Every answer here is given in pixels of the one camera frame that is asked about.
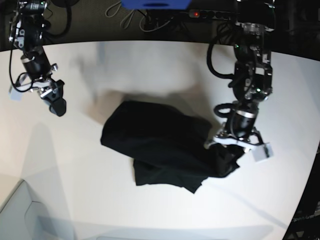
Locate white cable on floor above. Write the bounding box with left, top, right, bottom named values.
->
left=104, top=2, right=151, bottom=32

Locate black t-shirt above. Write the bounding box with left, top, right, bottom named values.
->
left=100, top=100, right=244, bottom=193

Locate blue box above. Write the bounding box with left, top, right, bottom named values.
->
left=121, top=0, right=191, bottom=10

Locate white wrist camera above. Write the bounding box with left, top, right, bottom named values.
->
left=251, top=143, right=274, bottom=163
left=8, top=86, right=23, bottom=101

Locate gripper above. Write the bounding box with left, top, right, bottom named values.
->
left=13, top=63, right=67, bottom=117
left=204, top=127, right=265, bottom=150

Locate black power strip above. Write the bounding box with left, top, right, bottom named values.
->
left=188, top=9, right=237, bottom=21

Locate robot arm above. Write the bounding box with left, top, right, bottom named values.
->
left=8, top=0, right=72, bottom=117
left=206, top=0, right=276, bottom=155

